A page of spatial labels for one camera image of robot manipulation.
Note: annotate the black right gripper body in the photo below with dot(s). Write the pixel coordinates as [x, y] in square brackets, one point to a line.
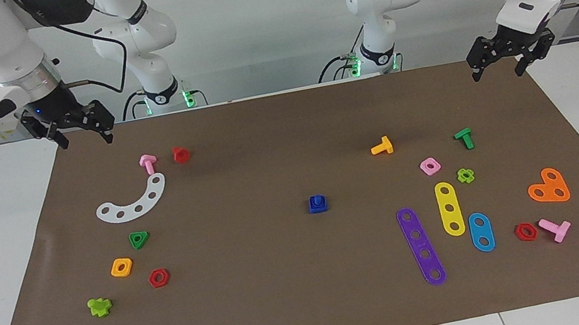
[66, 112]

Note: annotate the green toy bolt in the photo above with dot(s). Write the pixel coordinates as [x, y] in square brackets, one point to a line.
[466, 138]

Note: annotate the white curved perforated plate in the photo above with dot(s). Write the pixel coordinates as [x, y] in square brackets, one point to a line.
[130, 213]

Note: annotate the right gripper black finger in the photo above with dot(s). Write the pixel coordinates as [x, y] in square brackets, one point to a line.
[59, 137]
[106, 135]

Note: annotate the blue toy bolt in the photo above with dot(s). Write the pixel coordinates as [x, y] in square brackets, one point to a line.
[319, 200]

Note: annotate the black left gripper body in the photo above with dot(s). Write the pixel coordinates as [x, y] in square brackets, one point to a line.
[519, 43]

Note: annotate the purple four-hole plate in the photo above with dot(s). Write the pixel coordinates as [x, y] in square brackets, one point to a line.
[411, 226]

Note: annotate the orange toy bolt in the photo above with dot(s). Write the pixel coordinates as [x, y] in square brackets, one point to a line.
[385, 147]

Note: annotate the pink toy bolt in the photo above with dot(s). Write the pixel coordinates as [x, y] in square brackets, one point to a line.
[148, 165]
[559, 230]

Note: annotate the lime cross-head toy bolt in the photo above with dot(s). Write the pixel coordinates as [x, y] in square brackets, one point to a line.
[99, 307]

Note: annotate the red toy bolt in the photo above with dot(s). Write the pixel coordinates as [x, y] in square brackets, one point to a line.
[181, 155]

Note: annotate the red hexagon toy nut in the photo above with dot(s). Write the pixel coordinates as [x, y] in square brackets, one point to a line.
[166, 278]
[534, 231]

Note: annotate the green triangle toy nut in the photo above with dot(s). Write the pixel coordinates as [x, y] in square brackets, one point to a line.
[138, 246]

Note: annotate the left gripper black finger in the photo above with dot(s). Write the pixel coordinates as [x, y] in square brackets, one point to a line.
[477, 70]
[524, 62]

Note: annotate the lime flower toy nut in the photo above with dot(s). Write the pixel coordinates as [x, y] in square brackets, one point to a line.
[471, 177]

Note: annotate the yellow three-hole plate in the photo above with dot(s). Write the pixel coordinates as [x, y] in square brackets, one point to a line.
[447, 199]

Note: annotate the brown table mat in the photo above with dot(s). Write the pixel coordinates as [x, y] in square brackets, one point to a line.
[287, 282]

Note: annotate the orange square toy nut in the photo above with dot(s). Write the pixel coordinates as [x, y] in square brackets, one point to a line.
[114, 271]

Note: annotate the orange L-shaped plate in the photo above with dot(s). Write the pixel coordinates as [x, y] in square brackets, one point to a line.
[547, 187]

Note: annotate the blue two-hole plate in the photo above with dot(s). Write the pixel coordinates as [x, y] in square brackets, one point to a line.
[481, 232]

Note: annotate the blue square toy nut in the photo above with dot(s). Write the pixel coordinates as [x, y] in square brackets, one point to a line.
[314, 209]

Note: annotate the pink square toy nut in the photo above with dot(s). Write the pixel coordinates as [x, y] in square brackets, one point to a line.
[424, 169]

